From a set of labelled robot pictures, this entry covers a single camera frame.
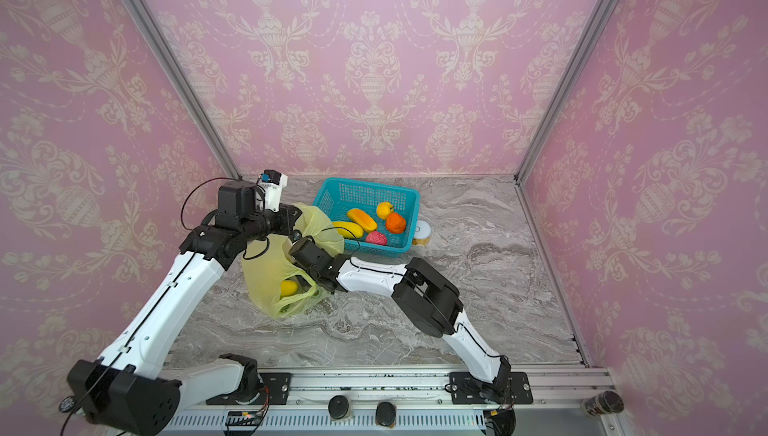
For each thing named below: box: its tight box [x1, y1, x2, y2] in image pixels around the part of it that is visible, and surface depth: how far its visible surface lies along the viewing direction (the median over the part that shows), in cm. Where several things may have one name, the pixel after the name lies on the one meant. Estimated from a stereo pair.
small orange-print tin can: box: [412, 220, 432, 247], surface depth 100 cm
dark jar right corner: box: [581, 390, 625, 417], surface depth 66 cm
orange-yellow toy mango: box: [347, 208, 377, 233], surface depth 105 cm
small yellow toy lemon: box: [376, 201, 394, 220], surface depth 108 cm
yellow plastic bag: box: [241, 203, 345, 319], surface depth 78 cm
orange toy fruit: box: [386, 212, 407, 234], surface depth 102 cm
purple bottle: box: [59, 396, 75, 413], surface depth 56 cm
